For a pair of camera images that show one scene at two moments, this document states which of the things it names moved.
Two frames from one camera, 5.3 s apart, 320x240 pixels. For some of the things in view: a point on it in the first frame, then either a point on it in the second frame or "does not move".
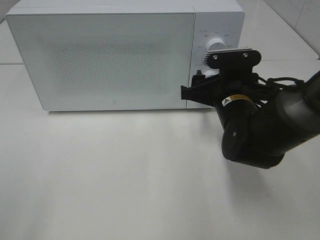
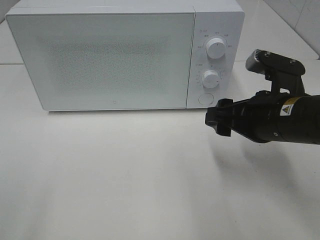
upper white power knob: [215, 44] does not move
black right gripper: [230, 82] to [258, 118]
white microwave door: [106, 61] does not move
